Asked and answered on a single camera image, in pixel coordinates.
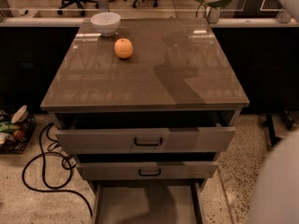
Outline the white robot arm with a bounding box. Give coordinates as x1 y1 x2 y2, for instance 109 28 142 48
202 27 299 224

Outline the grey drawer cabinet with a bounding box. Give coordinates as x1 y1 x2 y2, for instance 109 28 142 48
39 18 250 224

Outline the top grey drawer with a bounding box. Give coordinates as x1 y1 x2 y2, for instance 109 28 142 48
55 121 235 154

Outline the grey drawer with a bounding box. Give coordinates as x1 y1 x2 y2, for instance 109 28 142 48
55 121 235 154
91 179 206 224
78 156 217 181

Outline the middle grey drawer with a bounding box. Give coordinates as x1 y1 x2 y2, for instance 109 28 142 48
78 156 217 181

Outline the bottom grey drawer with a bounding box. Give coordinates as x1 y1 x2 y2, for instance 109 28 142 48
91 179 206 224

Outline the orange fruit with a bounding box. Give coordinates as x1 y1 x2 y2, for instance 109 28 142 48
114 38 134 59

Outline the black stand leg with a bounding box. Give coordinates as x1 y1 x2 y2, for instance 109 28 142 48
263 114 281 147

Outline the small white bowl in basket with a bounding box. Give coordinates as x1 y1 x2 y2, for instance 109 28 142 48
11 105 28 123

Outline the green packet in basket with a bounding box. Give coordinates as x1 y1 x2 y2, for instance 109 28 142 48
0 121 21 133

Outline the black cable loop behind cabinet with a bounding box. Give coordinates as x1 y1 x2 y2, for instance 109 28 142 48
194 3 208 20

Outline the black floor cable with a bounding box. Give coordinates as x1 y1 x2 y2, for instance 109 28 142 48
21 122 93 217

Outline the black wire basket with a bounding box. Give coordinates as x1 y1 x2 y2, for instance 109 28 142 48
0 115 36 154

